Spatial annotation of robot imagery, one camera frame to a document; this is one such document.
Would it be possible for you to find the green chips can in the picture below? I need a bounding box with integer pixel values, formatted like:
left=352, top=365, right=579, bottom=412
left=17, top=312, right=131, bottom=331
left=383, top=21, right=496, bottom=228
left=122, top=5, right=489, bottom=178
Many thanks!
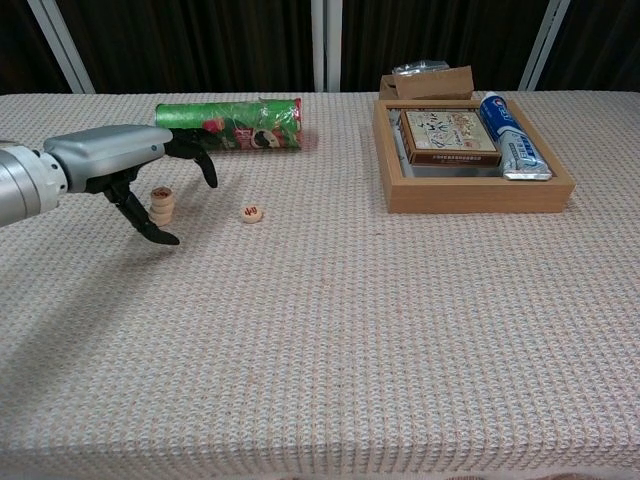
left=154, top=97, right=305, bottom=154

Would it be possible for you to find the clear plastic bag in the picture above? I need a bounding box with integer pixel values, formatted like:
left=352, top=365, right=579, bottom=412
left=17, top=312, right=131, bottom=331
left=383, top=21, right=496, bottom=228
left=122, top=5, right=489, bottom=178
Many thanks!
left=391, top=59, right=450, bottom=77

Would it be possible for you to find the white metal frame post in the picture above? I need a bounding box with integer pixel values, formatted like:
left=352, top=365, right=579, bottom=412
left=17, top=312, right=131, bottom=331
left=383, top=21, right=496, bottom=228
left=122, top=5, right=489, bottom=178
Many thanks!
left=27, top=0, right=96, bottom=95
left=518, top=0, right=572, bottom=92
left=310, top=0, right=343, bottom=93

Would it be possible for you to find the brown printed card box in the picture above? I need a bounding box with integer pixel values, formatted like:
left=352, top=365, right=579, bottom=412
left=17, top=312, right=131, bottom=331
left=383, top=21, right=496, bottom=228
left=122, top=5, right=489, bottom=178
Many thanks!
left=399, top=108, right=503, bottom=167

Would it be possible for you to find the blue white toothpaste tube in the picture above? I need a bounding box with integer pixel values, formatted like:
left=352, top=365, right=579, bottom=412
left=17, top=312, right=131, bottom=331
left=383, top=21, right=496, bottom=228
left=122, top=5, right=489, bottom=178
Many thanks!
left=478, top=92, right=554, bottom=182

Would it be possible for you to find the woven beige tablecloth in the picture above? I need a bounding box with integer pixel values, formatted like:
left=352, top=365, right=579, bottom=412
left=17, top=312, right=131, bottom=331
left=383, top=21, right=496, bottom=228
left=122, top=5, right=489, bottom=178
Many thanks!
left=0, top=91, right=640, bottom=480

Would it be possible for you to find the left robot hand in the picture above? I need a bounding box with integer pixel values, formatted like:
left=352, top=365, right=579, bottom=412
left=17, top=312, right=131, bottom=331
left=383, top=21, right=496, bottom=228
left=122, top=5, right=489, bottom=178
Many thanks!
left=43, top=125, right=220, bottom=246

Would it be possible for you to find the wooden square tray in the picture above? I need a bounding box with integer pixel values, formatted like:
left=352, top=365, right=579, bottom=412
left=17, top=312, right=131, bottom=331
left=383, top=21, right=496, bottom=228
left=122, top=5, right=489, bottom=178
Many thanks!
left=373, top=98, right=576, bottom=215

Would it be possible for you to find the brown cardboard box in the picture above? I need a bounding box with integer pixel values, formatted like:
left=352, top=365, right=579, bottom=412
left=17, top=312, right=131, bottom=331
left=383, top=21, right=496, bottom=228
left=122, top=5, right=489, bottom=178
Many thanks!
left=378, top=65, right=475, bottom=101

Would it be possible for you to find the dark pleated curtain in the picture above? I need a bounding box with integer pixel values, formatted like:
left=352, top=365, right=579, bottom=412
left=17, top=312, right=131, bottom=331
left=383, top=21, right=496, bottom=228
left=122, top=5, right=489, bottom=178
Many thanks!
left=0, top=0, right=640, bottom=96

